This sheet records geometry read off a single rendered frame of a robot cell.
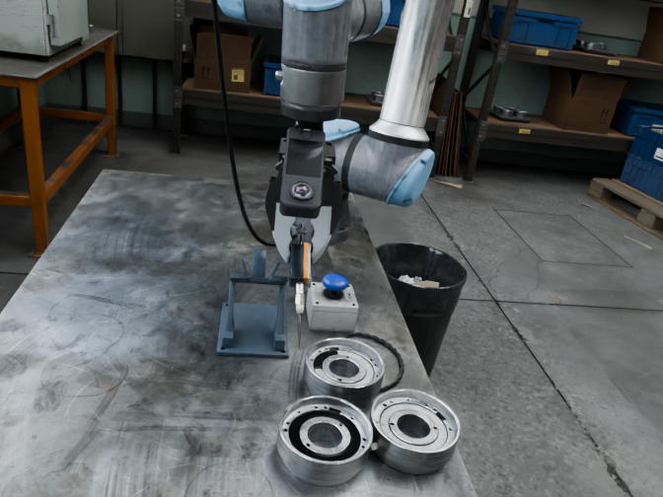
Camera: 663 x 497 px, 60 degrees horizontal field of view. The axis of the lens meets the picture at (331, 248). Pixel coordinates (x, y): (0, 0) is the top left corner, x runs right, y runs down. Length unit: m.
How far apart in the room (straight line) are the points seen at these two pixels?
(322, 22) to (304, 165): 0.15
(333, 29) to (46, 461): 0.54
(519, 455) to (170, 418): 1.47
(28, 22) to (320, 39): 2.19
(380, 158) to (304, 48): 0.45
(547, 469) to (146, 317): 1.45
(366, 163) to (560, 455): 1.33
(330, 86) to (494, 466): 1.50
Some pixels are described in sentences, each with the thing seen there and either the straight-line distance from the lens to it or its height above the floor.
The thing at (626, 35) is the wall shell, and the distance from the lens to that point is 5.44.
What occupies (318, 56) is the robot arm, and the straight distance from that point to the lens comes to 0.66.
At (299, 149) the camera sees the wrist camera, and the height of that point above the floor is 1.11.
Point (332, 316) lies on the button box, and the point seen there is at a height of 0.83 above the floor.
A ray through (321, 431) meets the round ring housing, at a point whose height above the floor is 0.81.
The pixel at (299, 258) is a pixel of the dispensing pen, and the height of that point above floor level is 0.96.
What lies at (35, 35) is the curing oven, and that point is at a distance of 2.76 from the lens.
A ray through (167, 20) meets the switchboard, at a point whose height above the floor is 0.83.
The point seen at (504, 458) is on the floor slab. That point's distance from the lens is 2.00.
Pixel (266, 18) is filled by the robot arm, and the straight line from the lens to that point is 0.80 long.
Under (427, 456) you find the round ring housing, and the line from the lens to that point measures 0.67.
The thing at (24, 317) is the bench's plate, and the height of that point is 0.80.
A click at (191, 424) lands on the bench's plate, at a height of 0.80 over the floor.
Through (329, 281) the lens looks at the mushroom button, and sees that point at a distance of 0.87.
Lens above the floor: 1.30
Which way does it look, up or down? 26 degrees down
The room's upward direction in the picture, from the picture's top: 9 degrees clockwise
